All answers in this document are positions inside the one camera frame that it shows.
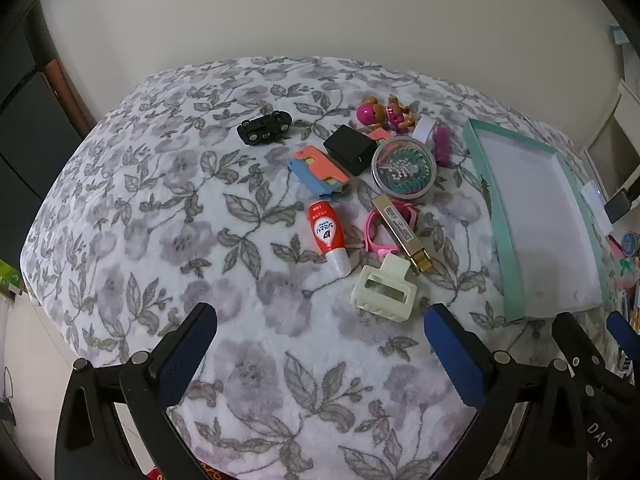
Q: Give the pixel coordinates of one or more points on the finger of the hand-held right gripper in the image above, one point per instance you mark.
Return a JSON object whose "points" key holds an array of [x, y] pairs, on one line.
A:
{"points": [[622, 327], [575, 342]]}

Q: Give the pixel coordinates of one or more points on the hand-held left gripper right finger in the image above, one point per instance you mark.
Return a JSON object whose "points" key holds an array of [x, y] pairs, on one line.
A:
{"points": [[452, 355]]}

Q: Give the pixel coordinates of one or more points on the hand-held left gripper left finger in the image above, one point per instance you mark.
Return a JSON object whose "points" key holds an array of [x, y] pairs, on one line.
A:
{"points": [[187, 355]]}

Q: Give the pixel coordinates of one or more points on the cream hair claw clip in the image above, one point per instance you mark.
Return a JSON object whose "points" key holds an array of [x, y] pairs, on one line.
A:
{"points": [[385, 305]]}

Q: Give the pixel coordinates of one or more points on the teal-edged white box tray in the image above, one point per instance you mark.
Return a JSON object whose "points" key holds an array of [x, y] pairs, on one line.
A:
{"points": [[540, 220]]}

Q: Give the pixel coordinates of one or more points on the gold metal transceiver module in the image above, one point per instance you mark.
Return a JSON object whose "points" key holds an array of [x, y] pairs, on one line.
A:
{"points": [[395, 222]]}

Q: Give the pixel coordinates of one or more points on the round metal tin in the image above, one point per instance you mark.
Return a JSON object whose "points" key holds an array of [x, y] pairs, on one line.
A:
{"points": [[404, 170]]}

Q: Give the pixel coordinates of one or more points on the magenta folding hair brush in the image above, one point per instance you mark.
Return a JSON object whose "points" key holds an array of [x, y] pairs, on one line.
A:
{"points": [[442, 145]]}

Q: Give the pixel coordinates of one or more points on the black power adapter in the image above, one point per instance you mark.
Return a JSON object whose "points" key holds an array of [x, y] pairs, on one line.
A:
{"points": [[350, 150]]}

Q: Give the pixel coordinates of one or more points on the black toy car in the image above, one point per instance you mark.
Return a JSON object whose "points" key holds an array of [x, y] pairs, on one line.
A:
{"points": [[265, 127]]}

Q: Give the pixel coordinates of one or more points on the pink and brown toy figure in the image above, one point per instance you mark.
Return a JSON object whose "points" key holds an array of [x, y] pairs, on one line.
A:
{"points": [[395, 119]]}

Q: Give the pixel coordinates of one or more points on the floral grey white blanket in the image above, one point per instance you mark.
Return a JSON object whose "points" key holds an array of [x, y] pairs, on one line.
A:
{"points": [[250, 310]]}

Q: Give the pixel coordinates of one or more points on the round colourful tin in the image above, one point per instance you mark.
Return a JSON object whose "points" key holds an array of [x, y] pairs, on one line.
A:
{"points": [[631, 246]]}

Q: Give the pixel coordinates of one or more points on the white power strip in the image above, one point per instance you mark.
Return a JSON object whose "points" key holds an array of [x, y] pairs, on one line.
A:
{"points": [[595, 200]]}

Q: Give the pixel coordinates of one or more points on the red and white tube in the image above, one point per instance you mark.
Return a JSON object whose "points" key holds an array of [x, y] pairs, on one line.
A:
{"points": [[325, 232]]}

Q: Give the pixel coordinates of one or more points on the green packet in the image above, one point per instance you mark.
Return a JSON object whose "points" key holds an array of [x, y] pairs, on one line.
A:
{"points": [[9, 276]]}

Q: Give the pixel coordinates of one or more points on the white shelf unit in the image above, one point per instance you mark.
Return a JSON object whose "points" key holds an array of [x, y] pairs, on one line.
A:
{"points": [[625, 110]]}

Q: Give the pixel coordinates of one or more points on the dark cabinet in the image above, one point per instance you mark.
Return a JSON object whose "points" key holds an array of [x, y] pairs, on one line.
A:
{"points": [[25, 135]]}

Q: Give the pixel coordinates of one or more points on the teal paper note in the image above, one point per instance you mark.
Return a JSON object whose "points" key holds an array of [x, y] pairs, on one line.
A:
{"points": [[618, 35]]}

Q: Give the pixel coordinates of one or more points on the black wall charger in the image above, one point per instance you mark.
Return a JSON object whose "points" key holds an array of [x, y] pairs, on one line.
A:
{"points": [[617, 206]]}

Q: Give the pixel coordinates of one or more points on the brown wooden bed frame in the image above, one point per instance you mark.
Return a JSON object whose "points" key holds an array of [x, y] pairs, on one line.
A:
{"points": [[70, 95]]}

